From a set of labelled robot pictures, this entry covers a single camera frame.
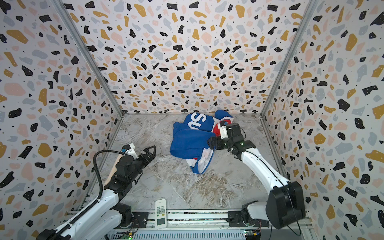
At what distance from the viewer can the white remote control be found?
0.73 m

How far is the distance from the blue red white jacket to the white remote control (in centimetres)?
24

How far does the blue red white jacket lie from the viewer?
0.94 meters
